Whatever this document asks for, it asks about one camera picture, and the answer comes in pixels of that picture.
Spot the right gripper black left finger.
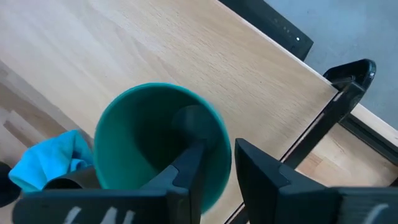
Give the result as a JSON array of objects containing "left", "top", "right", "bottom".
[{"left": 11, "top": 139, "right": 208, "bottom": 224}]

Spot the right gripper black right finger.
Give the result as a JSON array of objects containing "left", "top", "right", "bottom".
[{"left": 234, "top": 138, "right": 398, "bottom": 224}]

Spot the green cup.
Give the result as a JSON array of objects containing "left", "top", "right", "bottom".
[{"left": 93, "top": 82, "right": 233, "bottom": 215}]

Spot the tall black cup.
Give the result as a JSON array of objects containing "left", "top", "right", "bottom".
[{"left": 42, "top": 166, "right": 102, "bottom": 190}]

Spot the blue microfibre cloth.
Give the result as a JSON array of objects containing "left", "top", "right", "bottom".
[{"left": 8, "top": 129, "right": 95, "bottom": 193}]

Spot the black bar with light dots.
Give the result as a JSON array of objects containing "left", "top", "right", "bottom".
[{"left": 217, "top": 0, "right": 314, "bottom": 62}]

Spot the black metal table frame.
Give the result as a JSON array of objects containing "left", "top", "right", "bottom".
[{"left": 338, "top": 113, "right": 398, "bottom": 188}]

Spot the wooden shelf with black frame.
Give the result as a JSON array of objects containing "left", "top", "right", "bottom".
[{"left": 0, "top": 0, "right": 377, "bottom": 224}]

